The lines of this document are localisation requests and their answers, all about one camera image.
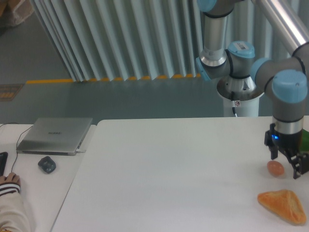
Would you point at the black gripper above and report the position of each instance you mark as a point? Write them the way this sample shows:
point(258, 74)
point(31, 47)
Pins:
point(289, 145)

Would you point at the triangular golden bread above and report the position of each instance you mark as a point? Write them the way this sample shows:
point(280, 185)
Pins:
point(285, 204)

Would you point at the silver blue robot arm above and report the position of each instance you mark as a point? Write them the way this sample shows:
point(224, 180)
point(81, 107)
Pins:
point(242, 77)

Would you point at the cream sleeved forearm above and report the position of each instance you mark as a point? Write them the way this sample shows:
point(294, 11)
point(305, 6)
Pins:
point(13, 217)

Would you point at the person's hand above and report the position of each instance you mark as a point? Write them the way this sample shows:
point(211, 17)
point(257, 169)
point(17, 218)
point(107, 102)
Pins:
point(12, 178)

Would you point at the brown egg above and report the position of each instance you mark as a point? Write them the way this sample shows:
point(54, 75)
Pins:
point(275, 168)

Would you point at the green bell pepper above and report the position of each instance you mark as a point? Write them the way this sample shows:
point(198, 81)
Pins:
point(304, 145)

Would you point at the white folding partition screen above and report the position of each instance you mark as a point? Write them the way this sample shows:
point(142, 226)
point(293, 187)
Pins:
point(110, 39)

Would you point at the silver closed laptop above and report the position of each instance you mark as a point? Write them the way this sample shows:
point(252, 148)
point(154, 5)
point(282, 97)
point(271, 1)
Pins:
point(55, 136)

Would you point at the black keyboard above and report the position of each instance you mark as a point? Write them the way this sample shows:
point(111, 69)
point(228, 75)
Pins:
point(3, 160)

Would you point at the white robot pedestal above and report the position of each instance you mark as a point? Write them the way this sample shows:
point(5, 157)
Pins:
point(249, 108)

